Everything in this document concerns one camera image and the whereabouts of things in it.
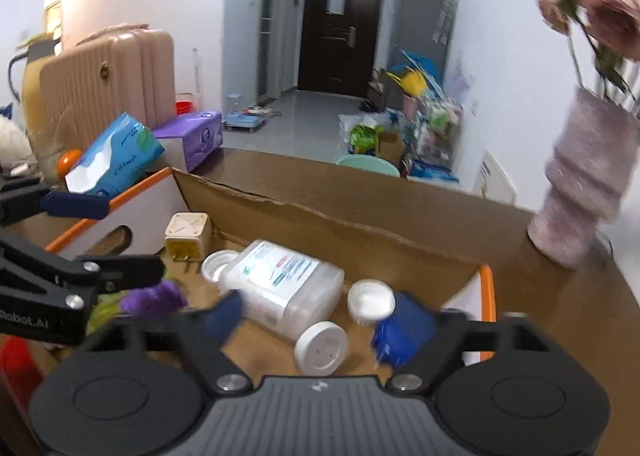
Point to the white fluffy toy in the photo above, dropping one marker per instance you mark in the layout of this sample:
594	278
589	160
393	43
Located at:
12	143

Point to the green plastic bag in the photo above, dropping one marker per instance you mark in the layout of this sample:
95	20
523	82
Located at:
364	138

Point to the dark wooden door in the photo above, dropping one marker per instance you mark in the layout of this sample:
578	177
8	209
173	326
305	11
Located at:
340	36

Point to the pale ribbed vase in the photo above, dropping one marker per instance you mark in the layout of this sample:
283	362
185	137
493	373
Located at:
585	176

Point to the green transparent bottle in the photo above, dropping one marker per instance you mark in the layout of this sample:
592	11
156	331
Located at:
107	308

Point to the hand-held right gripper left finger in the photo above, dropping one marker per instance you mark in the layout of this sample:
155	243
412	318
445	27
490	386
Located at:
225	317

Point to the yellow and blue plastic bundle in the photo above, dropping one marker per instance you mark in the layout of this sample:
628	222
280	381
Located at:
412	78

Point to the red and orange cardboard box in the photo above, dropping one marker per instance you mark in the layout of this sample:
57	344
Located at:
350	231

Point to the green plastic basin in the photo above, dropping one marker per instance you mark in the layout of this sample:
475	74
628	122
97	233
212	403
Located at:
367	166

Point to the blue tissue pack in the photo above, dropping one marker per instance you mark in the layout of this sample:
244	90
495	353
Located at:
120	151

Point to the pink ribbed suitcase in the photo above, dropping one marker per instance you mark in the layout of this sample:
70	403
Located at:
115	86

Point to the white ridged bottle cap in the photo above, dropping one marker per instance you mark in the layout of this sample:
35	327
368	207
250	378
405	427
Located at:
371	300

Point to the small brown cardboard box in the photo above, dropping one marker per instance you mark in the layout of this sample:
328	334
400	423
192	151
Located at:
391	146

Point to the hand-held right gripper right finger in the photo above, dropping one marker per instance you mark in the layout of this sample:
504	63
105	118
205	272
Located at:
445	336

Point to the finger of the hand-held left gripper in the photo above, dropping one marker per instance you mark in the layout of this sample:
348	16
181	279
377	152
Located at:
125	272
75	206

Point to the purple tissue box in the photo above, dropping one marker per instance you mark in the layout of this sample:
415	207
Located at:
192	136

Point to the purple ridged cap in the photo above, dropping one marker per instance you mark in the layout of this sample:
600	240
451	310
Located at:
155	298

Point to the red bucket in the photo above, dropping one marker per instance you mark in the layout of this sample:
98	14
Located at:
183	105

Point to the dried pink flowers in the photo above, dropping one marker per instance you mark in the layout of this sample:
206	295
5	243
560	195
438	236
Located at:
610	11

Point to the yellow thermos bottle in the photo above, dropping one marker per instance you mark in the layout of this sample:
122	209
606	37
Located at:
30	76

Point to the pet water dispenser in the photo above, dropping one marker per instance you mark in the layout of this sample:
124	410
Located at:
242	118

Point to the blue ridged cap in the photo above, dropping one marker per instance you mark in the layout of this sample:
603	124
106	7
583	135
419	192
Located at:
392	348

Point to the grey refrigerator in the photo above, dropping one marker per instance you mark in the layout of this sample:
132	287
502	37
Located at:
420	21

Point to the beige plug adapter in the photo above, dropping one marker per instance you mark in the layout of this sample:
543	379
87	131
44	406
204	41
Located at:
187	233

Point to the orange fruit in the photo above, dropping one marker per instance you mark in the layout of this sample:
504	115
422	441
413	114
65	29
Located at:
67	161

